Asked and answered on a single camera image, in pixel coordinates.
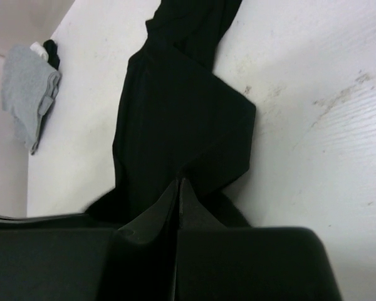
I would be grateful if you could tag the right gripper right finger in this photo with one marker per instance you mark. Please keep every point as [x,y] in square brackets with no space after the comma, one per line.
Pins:
[215,262]

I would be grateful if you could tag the folded black tank top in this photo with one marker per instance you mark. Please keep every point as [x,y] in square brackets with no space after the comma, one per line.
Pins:
[52,50]

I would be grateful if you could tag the black tank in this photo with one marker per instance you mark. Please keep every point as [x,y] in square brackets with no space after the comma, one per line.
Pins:
[52,50]
[177,119]

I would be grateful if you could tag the folded white tank top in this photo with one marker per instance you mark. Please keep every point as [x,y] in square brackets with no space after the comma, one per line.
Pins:
[40,51]

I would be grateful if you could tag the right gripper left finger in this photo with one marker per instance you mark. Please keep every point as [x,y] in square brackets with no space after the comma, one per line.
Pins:
[82,257]

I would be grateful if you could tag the folded grey tank top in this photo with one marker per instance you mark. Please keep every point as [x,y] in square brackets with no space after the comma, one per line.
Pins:
[29,89]

